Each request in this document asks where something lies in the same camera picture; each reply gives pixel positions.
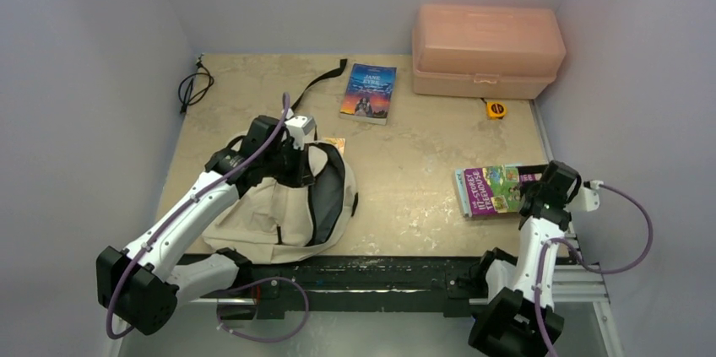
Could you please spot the orange banana picture card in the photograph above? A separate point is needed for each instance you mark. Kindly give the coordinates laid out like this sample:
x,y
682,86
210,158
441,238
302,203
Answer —
x,y
338,143

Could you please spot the purple Treehouse paperback book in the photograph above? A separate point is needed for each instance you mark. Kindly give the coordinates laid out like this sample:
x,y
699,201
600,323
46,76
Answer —
x,y
488,191

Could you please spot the Jane Eyre paperback book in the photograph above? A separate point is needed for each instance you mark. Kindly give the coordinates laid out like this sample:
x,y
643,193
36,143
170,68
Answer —
x,y
368,95

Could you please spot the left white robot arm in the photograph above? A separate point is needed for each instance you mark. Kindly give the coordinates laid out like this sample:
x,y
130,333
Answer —
x,y
144,282

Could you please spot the yellow tape measure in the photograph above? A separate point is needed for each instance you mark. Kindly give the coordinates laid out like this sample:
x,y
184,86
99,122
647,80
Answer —
x,y
495,110

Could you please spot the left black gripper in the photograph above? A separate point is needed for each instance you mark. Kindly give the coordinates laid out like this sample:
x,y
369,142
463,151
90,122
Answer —
x,y
302,174

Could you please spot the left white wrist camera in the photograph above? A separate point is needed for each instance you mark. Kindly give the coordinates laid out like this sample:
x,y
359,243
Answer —
x,y
302,130

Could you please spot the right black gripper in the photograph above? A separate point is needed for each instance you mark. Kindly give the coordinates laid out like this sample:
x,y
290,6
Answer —
x,y
533,192

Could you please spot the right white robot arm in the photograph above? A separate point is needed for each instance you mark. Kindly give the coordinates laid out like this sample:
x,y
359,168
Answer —
x,y
519,319

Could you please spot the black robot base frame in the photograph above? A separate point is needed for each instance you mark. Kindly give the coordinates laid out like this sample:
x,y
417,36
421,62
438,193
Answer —
x,y
451,286

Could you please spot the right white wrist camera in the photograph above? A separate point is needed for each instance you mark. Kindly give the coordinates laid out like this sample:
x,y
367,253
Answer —
x,y
587,198

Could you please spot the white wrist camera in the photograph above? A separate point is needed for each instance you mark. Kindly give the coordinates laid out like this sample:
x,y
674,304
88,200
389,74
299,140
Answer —
x,y
587,198
302,130

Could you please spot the pink plastic storage box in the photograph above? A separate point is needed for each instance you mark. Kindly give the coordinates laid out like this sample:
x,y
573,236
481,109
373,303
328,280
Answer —
x,y
485,52

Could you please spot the beige canvas backpack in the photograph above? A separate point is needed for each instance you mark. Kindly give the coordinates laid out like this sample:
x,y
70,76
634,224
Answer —
x,y
275,224

